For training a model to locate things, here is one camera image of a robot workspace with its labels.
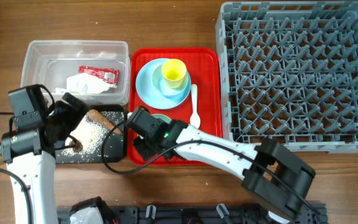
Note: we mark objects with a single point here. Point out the black tray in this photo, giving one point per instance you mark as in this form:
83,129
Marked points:
113,146

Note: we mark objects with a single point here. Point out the mint green bowl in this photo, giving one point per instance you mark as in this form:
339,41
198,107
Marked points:
163,117

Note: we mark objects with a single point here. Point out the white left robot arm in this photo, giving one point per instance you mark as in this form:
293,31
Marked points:
29,151

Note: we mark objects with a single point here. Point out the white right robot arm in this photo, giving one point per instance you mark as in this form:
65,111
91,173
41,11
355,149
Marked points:
276,178

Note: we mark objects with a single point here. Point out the yellow plastic cup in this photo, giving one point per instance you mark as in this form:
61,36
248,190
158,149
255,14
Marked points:
174,72

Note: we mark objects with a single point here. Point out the white napkin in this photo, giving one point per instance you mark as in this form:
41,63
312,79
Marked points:
84,83

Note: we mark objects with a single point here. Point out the red ketchup sachet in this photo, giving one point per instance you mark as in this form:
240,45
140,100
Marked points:
101,73

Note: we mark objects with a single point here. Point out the light blue plate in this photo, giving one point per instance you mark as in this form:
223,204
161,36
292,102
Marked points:
152,96

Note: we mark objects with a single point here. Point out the white rice pile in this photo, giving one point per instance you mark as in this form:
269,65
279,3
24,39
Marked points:
90,137

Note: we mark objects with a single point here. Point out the light blue bowl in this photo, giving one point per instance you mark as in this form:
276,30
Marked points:
160,84

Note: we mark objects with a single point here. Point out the white plastic spoon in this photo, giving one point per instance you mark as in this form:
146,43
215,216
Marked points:
195,119

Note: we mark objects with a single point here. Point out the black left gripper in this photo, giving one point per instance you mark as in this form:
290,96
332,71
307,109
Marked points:
73,116

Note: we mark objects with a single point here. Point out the grey-blue dishwasher rack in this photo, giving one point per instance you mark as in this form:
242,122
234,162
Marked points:
289,71

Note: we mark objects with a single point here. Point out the brown meat scrap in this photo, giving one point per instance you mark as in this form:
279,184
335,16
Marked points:
76,147

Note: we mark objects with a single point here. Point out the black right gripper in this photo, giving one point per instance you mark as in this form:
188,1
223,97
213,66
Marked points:
146,153

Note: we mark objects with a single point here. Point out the red plastic tray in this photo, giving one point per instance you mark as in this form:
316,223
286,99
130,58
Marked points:
202,64

